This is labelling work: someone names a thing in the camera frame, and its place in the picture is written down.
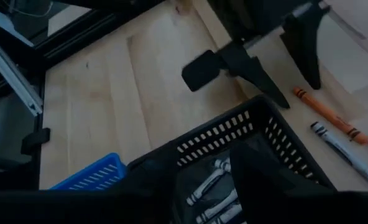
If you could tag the black slotted plastic basket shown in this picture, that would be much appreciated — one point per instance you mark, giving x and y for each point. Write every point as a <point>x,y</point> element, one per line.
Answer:
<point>255,104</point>

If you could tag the blue slotted plastic basket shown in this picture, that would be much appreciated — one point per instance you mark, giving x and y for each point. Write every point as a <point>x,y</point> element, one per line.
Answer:
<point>109,161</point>

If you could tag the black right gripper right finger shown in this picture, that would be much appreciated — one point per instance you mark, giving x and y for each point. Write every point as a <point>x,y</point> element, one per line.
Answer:
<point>264,193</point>

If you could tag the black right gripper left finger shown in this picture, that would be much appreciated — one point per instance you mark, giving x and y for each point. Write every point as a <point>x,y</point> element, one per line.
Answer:
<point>140,199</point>

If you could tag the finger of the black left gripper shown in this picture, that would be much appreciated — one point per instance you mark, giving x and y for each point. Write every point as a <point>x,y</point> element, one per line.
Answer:
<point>202,70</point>
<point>305,53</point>

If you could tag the silver aluminium rail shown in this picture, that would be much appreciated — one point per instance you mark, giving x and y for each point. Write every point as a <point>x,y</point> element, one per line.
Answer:
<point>13,77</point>

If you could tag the orange crayon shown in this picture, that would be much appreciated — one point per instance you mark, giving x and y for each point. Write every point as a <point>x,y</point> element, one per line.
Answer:
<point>330,116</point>

